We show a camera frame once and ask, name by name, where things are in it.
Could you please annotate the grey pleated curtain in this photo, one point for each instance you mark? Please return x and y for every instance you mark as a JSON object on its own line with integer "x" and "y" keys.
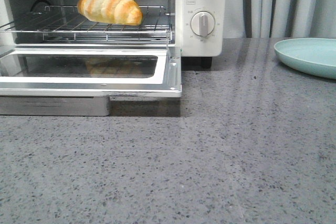
{"x": 279, "y": 18}

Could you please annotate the metal wire oven rack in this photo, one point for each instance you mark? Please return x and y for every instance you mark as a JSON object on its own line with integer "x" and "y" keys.
{"x": 65, "y": 24}

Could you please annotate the light teal plate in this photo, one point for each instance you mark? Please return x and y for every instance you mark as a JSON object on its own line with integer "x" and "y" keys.
{"x": 315, "y": 56}

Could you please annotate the lower white oven knob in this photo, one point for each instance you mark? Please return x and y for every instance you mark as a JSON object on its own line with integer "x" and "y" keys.
{"x": 202, "y": 23}

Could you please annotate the white glass oven door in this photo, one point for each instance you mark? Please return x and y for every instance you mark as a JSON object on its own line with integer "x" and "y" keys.
{"x": 85, "y": 80}

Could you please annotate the striped golden bread loaf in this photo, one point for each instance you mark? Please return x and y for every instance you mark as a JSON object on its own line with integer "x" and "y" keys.
{"x": 120, "y": 12}

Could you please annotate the white Toshiba toaster oven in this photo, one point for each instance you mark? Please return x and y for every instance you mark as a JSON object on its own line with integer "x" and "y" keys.
{"x": 182, "y": 11}

